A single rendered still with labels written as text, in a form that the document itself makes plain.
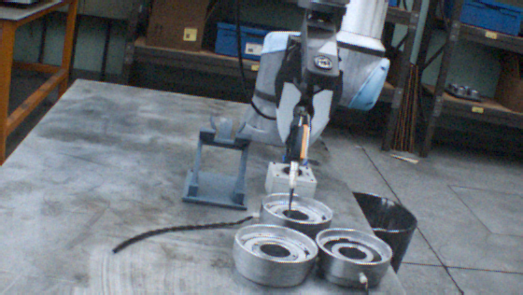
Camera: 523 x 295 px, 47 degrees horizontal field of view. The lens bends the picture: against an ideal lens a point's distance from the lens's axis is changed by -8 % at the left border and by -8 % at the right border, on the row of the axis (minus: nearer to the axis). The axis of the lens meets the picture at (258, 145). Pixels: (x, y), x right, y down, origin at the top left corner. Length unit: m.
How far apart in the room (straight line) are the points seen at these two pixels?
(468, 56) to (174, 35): 2.35
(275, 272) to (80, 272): 0.23
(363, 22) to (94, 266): 0.78
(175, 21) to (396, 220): 2.45
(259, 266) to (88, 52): 4.24
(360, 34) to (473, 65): 4.03
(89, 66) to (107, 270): 4.23
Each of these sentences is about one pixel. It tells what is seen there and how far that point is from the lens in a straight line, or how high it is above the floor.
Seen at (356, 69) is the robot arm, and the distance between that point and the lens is 1.30.
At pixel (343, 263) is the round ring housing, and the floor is 0.83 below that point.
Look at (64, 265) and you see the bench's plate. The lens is 0.78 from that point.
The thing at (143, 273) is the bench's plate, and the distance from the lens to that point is 0.78.
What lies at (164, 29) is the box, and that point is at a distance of 4.32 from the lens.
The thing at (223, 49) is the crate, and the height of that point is 0.50.
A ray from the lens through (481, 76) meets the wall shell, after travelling 5.36.
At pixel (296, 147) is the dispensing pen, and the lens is 0.92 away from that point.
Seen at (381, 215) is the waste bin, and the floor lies 0.37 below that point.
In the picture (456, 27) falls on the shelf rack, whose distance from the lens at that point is 4.55.
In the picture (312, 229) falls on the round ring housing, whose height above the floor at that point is 0.83.
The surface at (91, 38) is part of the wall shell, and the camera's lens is 4.92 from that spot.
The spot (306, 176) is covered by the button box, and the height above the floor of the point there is 0.84.
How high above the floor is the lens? 1.19
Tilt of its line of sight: 17 degrees down
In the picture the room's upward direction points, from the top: 11 degrees clockwise
